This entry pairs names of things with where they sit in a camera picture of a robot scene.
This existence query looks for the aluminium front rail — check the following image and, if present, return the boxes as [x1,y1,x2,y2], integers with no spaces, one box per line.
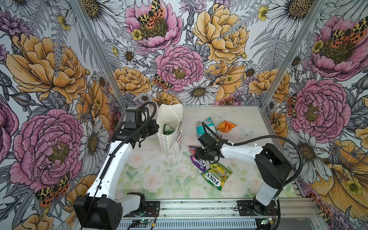
[142,197,320,220]

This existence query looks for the yellow green Fox's packet front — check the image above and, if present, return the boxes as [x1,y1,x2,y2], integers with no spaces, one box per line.
[201,163,232,191]

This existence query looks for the green snack packet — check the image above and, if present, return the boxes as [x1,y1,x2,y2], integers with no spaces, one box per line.
[163,124,175,136]

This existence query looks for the aluminium corner post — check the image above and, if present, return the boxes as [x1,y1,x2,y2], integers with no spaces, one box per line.
[260,0,327,110]
[71,1,127,112]

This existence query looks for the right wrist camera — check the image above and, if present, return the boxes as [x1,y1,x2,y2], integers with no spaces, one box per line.
[197,133,222,149]

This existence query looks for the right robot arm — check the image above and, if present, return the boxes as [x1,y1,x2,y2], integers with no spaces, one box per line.
[194,143,293,215]

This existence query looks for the right black corrugated cable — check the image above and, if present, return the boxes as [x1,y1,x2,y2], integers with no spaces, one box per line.
[201,122,304,230]

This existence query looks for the orange snack packet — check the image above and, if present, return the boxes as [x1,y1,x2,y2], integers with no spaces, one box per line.
[216,121,237,133]

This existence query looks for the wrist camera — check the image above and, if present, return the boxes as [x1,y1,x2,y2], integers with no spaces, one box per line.
[125,108,149,125]
[197,133,222,149]

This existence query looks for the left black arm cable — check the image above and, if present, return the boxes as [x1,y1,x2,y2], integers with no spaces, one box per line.
[83,101,158,230]

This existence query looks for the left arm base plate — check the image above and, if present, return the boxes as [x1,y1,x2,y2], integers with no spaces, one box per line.
[124,200,161,218]

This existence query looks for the right aluminium corner post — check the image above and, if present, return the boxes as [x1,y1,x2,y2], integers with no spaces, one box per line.
[260,0,327,110]

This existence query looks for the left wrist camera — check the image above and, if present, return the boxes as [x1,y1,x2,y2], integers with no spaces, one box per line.
[125,108,149,125]

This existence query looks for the purple Fox's candy packet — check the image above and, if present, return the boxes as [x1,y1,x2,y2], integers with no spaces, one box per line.
[189,146,207,173]

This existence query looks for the white patterned paper bag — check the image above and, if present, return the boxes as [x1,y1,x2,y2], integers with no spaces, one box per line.
[157,101,184,156]

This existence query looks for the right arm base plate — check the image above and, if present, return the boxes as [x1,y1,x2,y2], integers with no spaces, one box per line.
[234,200,280,216]

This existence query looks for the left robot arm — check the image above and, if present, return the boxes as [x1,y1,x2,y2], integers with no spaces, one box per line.
[73,116,159,230]

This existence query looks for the left aluminium corner post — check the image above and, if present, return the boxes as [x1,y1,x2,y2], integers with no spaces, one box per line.
[71,1,127,112]

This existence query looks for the teal snack packet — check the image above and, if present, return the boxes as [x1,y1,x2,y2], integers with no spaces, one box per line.
[196,117,218,138]

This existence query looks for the white vented cable duct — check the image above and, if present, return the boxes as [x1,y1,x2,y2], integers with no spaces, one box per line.
[117,218,257,230]

